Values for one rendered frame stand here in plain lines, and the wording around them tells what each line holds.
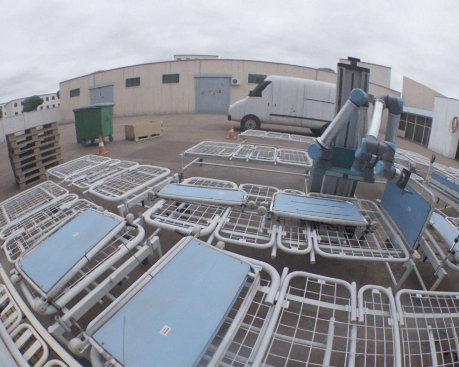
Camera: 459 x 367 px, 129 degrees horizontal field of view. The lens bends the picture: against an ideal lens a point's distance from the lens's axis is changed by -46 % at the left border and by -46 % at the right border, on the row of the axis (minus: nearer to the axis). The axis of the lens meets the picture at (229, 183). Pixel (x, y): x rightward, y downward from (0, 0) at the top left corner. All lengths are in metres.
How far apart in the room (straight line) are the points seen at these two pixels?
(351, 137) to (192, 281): 1.95
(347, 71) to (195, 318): 2.26
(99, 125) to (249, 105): 5.67
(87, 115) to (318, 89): 8.55
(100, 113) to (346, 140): 6.59
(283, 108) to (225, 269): 7.86
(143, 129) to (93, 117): 1.83
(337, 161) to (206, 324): 1.87
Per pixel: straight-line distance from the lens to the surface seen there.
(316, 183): 2.43
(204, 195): 1.65
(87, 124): 7.42
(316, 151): 1.79
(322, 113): 8.81
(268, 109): 8.43
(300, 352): 1.42
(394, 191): 1.94
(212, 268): 0.96
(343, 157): 2.18
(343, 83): 2.17
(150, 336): 0.79
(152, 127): 7.52
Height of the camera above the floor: 1.27
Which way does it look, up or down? 23 degrees down
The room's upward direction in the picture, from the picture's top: 2 degrees clockwise
